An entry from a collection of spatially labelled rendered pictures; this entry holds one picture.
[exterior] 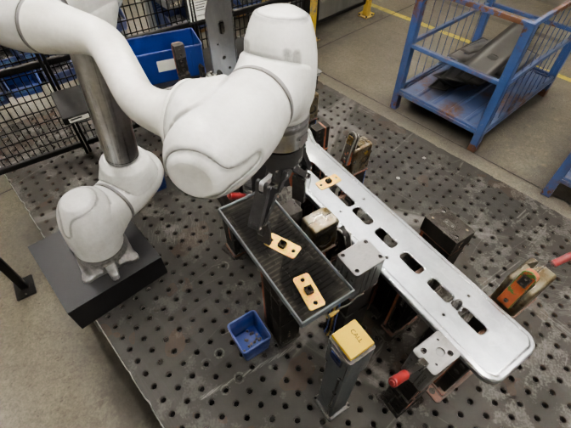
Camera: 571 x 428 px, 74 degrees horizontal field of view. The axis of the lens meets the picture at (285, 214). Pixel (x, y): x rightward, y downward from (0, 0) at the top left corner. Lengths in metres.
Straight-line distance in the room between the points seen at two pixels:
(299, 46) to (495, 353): 0.82
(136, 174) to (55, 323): 1.30
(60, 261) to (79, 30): 0.89
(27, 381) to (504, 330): 2.02
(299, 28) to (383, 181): 1.27
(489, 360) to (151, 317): 1.00
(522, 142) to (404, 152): 1.73
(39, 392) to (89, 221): 1.21
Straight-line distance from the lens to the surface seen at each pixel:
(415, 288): 1.07
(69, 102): 1.78
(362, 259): 0.95
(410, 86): 3.51
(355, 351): 0.78
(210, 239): 1.50
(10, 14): 0.87
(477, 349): 1.05
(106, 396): 2.12
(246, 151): 0.43
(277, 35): 0.52
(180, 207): 1.64
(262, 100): 0.46
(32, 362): 2.34
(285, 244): 0.88
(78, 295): 1.38
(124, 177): 1.27
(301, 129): 0.61
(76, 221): 1.22
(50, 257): 1.50
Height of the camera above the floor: 1.88
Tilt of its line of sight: 50 degrees down
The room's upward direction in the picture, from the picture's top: straight up
